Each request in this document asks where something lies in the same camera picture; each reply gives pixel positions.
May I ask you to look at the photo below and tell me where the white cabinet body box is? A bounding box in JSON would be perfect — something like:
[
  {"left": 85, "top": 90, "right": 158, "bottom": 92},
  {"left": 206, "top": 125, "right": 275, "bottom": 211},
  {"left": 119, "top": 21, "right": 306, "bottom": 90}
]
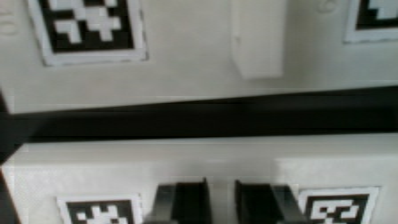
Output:
[{"left": 2, "top": 133, "right": 398, "bottom": 224}]

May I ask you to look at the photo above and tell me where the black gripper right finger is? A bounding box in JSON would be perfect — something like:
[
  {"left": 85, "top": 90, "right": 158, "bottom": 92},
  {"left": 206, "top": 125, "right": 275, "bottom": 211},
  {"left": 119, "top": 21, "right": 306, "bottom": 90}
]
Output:
[{"left": 235, "top": 180, "right": 309, "bottom": 224}]

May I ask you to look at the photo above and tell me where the white cabinet door panel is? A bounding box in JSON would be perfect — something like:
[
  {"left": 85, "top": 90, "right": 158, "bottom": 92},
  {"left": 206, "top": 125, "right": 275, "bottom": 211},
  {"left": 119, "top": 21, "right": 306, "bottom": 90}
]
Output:
[{"left": 0, "top": 0, "right": 398, "bottom": 114}]

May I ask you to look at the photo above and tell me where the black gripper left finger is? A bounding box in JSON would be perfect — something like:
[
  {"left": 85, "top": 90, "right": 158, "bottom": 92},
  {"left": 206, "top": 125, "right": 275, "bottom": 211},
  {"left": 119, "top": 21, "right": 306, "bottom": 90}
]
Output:
[{"left": 144, "top": 180, "right": 211, "bottom": 224}]

